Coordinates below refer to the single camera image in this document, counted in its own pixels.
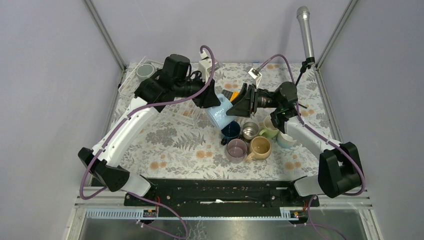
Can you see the light blue cup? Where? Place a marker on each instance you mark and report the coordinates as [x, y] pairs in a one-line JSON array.
[[218, 114]]

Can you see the mauve pink cup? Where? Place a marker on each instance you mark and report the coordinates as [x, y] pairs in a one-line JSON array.
[[236, 151]]

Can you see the dark blue mug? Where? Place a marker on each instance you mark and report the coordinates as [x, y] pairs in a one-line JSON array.
[[230, 132]]

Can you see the yellow lego block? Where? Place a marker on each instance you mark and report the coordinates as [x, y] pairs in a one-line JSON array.
[[233, 96]]

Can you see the cream brown steel tumbler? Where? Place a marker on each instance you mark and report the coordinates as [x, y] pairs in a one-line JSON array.
[[249, 131]]

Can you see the beige ceramic teapot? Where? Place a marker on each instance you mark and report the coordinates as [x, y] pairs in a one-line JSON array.
[[259, 149]]

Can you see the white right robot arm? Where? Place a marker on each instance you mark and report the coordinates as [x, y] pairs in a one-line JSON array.
[[339, 165]]

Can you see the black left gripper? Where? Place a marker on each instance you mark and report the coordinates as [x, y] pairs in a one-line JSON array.
[[208, 98]]

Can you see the grey lego baseplate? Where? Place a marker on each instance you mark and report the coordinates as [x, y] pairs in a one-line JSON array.
[[228, 94]]

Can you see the light green mug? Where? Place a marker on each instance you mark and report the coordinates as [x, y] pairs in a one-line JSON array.
[[268, 130]]

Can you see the grey ceramic cup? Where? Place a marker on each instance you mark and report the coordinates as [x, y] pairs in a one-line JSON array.
[[145, 71]]

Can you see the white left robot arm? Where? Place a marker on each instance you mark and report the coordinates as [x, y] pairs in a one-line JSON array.
[[117, 141]]

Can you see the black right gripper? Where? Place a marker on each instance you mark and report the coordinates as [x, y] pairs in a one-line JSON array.
[[244, 105]]

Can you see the floral table mat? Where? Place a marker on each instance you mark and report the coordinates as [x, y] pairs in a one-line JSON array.
[[187, 146]]

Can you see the white wire dish rack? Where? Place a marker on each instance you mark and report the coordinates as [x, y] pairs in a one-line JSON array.
[[163, 87]]

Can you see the small white cup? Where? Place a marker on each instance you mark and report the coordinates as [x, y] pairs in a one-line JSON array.
[[285, 141]]

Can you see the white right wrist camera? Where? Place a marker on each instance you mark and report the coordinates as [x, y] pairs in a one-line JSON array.
[[256, 75]]

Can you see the silver microphone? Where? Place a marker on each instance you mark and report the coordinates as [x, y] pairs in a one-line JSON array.
[[303, 18]]

